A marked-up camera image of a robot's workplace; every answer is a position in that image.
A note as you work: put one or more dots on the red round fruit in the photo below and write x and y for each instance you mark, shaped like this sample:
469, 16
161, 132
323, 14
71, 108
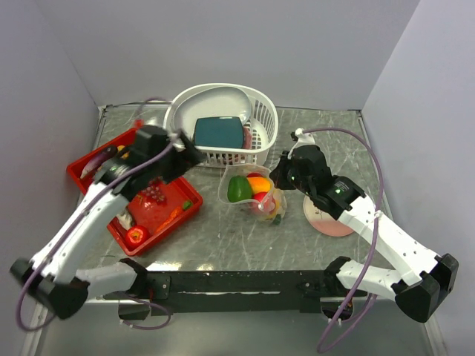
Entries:
260, 197

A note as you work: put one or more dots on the clear dotted zip bag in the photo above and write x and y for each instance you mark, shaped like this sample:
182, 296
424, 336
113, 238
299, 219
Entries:
272, 211

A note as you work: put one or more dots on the white plastic basket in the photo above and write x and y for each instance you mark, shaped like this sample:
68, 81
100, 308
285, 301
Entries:
263, 124

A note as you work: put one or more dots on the black mounting base bar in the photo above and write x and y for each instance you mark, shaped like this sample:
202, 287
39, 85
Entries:
241, 291

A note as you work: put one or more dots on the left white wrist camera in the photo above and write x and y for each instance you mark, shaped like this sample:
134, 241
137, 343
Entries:
139, 123

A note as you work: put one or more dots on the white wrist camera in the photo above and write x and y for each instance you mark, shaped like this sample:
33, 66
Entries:
300, 138
139, 123

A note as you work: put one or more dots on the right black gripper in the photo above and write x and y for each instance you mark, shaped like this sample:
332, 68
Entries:
277, 174

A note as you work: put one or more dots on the green bell pepper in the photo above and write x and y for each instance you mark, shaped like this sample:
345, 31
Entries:
239, 189

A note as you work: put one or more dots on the purple grapes bunch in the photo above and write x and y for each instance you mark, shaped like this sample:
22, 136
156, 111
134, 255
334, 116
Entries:
153, 193

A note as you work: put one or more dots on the orange carrot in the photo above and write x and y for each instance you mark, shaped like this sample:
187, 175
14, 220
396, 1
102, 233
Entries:
174, 215

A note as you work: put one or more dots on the teal square plate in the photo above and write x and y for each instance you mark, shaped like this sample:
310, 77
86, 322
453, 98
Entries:
219, 132

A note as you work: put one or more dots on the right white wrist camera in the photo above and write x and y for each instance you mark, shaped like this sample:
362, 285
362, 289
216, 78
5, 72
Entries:
300, 138

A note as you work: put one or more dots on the white oval plate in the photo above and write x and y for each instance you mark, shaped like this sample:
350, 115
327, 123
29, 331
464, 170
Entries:
220, 101

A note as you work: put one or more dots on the red plastic tray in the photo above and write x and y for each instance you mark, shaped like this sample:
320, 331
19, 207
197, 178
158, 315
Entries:
149, 215

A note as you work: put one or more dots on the pink plate in basket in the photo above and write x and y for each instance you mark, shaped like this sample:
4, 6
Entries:
247, 141

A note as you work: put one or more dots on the purple eggplant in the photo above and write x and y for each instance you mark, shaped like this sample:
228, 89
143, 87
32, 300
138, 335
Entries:
98, 159

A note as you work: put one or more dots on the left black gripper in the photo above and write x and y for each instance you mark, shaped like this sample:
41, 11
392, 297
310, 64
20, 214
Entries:
187, 158

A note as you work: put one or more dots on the white fish toy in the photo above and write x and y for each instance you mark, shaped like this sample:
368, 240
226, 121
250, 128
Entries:
126, 219

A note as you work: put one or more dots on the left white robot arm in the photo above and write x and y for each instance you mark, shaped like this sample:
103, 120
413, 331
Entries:
52, 277

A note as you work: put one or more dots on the pink round plate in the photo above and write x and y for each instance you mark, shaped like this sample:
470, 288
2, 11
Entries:
323, 222

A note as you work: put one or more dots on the red faceted apple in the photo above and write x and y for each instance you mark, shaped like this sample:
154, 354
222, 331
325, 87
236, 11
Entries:
254, 174

